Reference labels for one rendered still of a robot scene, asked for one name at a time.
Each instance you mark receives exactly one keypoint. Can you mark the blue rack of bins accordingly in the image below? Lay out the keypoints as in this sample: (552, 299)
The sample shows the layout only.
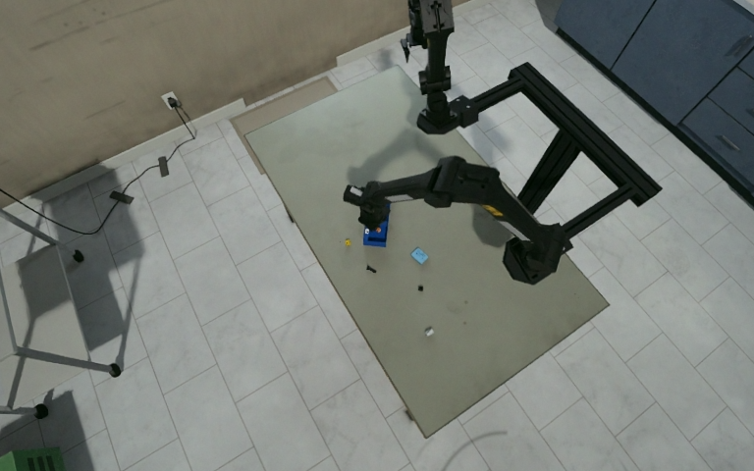
(375, 238)

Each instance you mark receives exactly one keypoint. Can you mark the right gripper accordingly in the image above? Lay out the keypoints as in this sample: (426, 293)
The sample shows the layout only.
(418, 39)

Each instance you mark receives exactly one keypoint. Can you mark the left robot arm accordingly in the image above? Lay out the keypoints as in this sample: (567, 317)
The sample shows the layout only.
(442, 186)

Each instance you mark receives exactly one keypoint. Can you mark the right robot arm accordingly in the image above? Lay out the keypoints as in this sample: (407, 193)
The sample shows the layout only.
(438, 22)

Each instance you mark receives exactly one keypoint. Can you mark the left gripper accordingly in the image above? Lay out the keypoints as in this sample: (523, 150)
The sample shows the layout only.
(375, 220)

